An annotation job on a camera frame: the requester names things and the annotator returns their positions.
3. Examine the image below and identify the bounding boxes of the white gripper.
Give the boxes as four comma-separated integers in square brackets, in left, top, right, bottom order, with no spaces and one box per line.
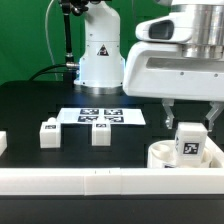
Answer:
[123,42,224,132]

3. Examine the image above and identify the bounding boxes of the white round stool seat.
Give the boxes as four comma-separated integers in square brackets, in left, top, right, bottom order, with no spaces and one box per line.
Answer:
[147,140,212,168]

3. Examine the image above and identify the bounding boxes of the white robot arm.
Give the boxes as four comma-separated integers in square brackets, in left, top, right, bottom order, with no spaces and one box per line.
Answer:
[123,0,224,129]

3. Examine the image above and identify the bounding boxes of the white sheet with markers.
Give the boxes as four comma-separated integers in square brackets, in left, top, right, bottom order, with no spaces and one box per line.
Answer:
[57,108,146,125]

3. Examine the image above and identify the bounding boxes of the white U-shaped fence wall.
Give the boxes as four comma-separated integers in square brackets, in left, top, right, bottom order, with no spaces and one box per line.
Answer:
[0,139,224,196]

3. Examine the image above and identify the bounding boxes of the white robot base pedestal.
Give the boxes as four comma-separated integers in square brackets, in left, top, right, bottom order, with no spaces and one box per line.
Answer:
[74,1,125,88]

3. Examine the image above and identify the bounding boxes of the black camera stand pole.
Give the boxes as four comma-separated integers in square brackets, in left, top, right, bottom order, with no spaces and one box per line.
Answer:
[59,0,89,69]

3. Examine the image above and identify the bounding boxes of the black cables at base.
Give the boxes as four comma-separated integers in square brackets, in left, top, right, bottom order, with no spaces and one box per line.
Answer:
[29,63,78,82]

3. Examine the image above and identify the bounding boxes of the white cable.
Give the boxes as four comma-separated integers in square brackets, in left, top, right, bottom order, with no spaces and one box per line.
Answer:
[44,0,59,81]

